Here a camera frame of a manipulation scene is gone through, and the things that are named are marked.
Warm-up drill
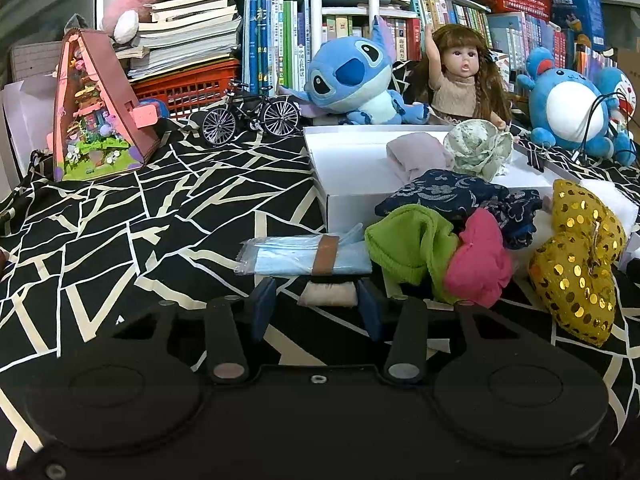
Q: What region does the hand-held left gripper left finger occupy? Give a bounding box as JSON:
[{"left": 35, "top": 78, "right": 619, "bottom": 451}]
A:
[{"left": 112, "top": 276, "right": 279, "bottom": 386}]

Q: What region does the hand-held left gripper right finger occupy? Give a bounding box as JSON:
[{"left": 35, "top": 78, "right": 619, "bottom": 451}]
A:
[{"left": 355, "top": 278, "right": 522, "bottom": 385}]

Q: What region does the pale fabric pouch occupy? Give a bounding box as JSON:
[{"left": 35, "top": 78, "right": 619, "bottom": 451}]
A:
[{"left": 298, "top": 280, "right": 358, "bottom": 308}]

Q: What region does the green cloth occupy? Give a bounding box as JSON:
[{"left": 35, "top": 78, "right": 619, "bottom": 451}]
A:
[{"left": 364, "top": 205, "right": 461, "bottom": 306}]

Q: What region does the pink cloth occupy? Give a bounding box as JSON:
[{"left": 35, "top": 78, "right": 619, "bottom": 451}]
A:
[{"left": 443, "top": 208, "right": 515, "bottom": 309}]

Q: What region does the navy floral pouch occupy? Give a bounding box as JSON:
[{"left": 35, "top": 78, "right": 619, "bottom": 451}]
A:
[{"left": 375, "top": 169, "right": 544, "bottom": 251}]

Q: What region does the white cardboard box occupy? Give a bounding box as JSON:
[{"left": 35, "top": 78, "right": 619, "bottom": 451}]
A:
[{"left": 303, "top": 125, "right": 583, "bottom": 235}]

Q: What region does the lilac cloth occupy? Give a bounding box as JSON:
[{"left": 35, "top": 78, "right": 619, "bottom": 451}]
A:
[{"left": 385, "top": 133, "right": 456, "bottom": 184}]

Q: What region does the green floral drawstring pouch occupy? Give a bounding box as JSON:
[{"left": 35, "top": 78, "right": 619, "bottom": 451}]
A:
[{"left": 442, "top": 118, "right": 516, "bottom": 182}]

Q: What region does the gold sequin pouch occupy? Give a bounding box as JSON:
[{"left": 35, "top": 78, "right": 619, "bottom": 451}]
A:
[{"left": 528, "top": 178, "right": 627, "bottom": 349}]

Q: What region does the blue face mask pack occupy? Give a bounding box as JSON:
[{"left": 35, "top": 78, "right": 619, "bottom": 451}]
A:
[{"left": 235, "top": 223, "right": 374, "bottom": 277}]

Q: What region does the black white patterned cloth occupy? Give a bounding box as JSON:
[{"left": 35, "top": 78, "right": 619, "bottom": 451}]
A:
[{"left": 0, "top": 57, "right": 640, "bottom": 461}]

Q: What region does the miniature metal bicycle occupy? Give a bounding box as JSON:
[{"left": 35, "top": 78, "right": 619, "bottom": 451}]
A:
[{"left": 201, "top": 79, "right": 301, "bottom": 149}]

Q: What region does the red plastic basket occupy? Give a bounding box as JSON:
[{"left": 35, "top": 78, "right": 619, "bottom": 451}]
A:
[{"left": 130, "top": 58, "right": 242, "bottom": 119}]

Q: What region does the blue alien plush toy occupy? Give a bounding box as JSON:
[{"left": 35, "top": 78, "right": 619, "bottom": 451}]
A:
[{"left": 278, "top": 15, "right": 431, "bottom": 126}]

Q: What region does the brown-haired doll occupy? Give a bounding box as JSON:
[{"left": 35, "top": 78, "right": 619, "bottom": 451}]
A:
[{"left": 407, "top": 23, "right": 514, "bottom": 134}]

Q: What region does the pink triangular dollhouse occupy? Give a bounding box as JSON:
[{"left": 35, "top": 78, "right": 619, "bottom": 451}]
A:
[{"left": 46, "top": 28, "right": 161, "bottom": 183}]

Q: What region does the white fluffy cloth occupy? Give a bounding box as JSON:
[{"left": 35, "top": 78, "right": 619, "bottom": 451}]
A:
[{"left": 579, "top": 178, "right": 640, "bottom": 272}]

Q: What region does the row of tall upright books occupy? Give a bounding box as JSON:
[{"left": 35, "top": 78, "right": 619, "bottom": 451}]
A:
[{"left": 242, "top": 0, "right": 312, "bottom": 97}]

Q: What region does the row of small shelf books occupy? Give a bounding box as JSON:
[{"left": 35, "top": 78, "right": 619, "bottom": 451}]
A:
[{"left": 322, "top": 12, "right": 423, "bottom": 63}]

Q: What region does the round blue mouse plush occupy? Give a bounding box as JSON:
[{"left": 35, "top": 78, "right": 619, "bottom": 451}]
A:
[{"left": 516, "top": 46, "right": 637, "bottom": 167}]

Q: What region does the stack of paperback books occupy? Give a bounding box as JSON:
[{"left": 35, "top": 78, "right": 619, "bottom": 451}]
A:
[{"left": 113, "top": 0, "right": 244, "bottom": 81}]

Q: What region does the long row of colourful books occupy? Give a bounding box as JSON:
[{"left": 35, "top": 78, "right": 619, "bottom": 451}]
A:
[{"left": 416, "top": 0, "right": 621, "bottom": 96}]

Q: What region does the white paper sheet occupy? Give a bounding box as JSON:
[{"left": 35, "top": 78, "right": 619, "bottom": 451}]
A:
[{"left": 2, "top": 79, "right": 57, "bottom": 162}]

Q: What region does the pink bunny plush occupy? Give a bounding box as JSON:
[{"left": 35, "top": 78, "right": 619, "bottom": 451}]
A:
[{"left": 101, "top": 0, "right": 194, "bottom": 45}]

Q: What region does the blue cat plush toy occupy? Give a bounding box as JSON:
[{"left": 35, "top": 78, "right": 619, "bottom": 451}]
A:
[{"left": 594, "top": 66, "right": 640, "bottom": 137}]

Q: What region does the blue cardboard carton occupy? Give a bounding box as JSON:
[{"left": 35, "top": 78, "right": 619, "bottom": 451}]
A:
[{"left": 544, "top": 0, "right": 606, "bottom": 52}]

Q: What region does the black cable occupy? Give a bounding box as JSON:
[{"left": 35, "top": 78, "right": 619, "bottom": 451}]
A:
[{"left": 574, "top": 92, "right": 640, "bottom": 162}]

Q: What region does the white ladder frame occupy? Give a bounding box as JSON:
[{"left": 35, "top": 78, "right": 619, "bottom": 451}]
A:
[{"left": 308, "top": 0, "right": 382, "bottom": 61}]

